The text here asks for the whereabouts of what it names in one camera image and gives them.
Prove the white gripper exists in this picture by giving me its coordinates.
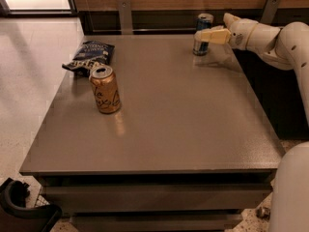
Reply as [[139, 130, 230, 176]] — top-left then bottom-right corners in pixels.
[[194, 13, 258, 50]]

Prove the blue silver redbull can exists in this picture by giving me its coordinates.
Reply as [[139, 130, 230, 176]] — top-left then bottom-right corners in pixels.
[[193, 13, 213, 56]]

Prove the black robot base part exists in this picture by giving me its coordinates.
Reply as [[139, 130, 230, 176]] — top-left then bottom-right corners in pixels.
[[0, 178, 62, 232]]

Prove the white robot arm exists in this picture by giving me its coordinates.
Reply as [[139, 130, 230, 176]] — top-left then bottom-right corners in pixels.
[[194, 13, 309, 232]]

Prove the gold soda can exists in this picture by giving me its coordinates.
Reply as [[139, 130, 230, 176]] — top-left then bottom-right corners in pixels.
[[89, 65, 121, 114]]

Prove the dark blue chip bag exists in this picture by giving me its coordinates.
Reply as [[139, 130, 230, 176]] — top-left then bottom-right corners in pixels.
[[62, 41, 115, 77]]

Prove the grey upper drawer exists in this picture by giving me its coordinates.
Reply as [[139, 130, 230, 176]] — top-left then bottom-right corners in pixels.
[[43, 184, 272, 214]]

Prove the grey drawer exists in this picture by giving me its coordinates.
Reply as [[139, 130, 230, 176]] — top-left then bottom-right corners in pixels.
[[43, 184, 272, 214], [70, 213, 242, 232]]

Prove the grey lower drawer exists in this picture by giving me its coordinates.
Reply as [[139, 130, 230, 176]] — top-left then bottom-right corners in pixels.
[[70, 213, 242, 232]]

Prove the right metal wall bracket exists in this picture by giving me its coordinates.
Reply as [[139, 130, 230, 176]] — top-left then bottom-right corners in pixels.
[[260, 0, 281, 25]]

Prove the metal wall bracket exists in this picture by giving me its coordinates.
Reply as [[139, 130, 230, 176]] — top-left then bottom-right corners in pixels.
[[260, 0, 281, 25], [117, 0, 133, 35]]

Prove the left metal wall bracket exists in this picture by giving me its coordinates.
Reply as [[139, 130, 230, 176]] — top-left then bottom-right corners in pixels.
[[117, 0, 133, 35]]

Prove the black white striped cable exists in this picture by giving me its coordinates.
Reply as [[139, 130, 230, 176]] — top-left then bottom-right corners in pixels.
[[256, 206, 271, 220]]

